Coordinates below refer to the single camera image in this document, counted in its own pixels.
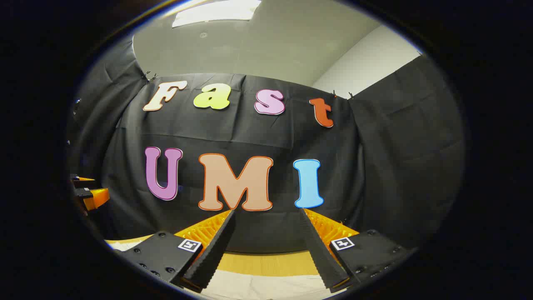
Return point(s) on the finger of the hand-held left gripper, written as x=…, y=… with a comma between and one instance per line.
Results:
x=96, y=198
x=81, y=182

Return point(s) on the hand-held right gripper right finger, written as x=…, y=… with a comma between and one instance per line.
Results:
x=318, y=250

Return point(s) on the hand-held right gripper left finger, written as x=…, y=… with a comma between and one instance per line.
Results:
x=214, y=250

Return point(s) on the white jeans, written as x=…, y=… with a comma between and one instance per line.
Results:
x=266, y=287

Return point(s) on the black backdrop cloth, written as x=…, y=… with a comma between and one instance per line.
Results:
x=250, y=133

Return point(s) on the ceiling light panel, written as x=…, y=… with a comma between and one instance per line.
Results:
x=216, y=10

